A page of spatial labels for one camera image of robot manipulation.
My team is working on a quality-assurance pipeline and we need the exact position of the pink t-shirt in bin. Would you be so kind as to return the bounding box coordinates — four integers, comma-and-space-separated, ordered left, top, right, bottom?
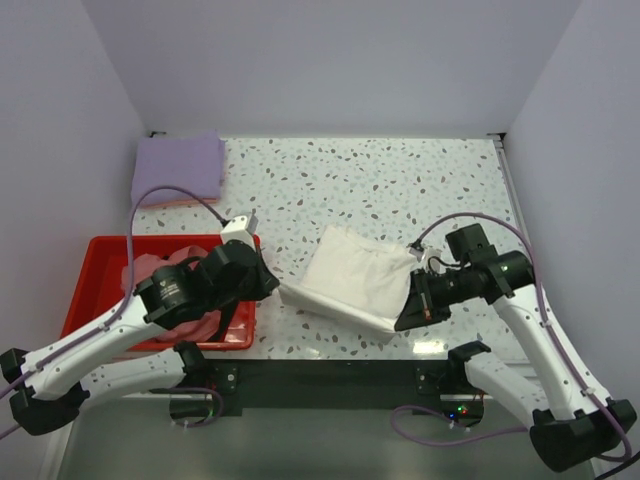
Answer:
133, 245, 220, 344

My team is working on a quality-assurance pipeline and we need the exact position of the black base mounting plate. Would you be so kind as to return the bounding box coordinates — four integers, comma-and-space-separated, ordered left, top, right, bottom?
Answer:
152, 359, 486, 427

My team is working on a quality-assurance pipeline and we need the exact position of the black garment in bin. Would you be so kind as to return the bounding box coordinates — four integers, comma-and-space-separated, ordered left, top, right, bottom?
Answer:
210, 300, 239, 343

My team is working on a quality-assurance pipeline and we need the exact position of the folded purple t-shirt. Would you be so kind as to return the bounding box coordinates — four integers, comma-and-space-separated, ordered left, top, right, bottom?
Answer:
131, 131, 225, 204

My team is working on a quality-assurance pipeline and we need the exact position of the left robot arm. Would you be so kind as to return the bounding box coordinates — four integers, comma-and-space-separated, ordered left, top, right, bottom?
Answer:
1, 240, 280, 436

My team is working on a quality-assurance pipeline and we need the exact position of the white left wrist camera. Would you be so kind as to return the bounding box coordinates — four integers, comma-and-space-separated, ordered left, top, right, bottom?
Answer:
220, 213, 258, 249

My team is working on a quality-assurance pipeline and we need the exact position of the red plastic bin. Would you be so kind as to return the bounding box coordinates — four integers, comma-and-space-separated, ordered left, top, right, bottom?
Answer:
60, 234, 256, 352

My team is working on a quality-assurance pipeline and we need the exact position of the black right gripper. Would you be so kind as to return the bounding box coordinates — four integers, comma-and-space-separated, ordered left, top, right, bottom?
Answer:
395, 265, 481, 332

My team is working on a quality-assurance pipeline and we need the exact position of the white t-shirt red print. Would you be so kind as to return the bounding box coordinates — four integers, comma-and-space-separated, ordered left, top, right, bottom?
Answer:
278, 225, 419, 343

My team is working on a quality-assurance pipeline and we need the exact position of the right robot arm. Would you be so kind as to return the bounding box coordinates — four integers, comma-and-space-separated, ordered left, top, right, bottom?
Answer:
396, 224, 637, 473

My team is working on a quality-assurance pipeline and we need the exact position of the aluminium frame rail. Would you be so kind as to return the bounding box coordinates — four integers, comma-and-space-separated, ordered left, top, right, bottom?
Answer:
507, 363, 537, 382

